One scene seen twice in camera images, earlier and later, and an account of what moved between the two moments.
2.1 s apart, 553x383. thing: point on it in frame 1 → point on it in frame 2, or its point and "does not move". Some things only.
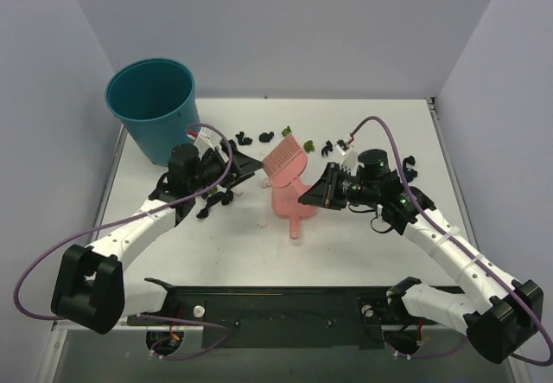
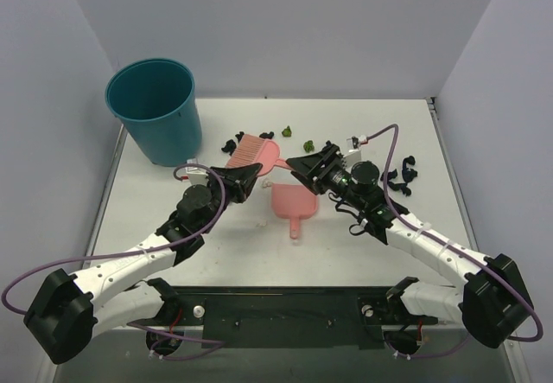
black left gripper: x=229 y=167 → x=229 y=182
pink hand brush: x=287 y=164 → x=253 y=150
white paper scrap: x=264 y=183 does not move
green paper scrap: x=308 y=146 does not move
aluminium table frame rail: x=469 y=216 does not move
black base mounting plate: x=277 y=317 does not move
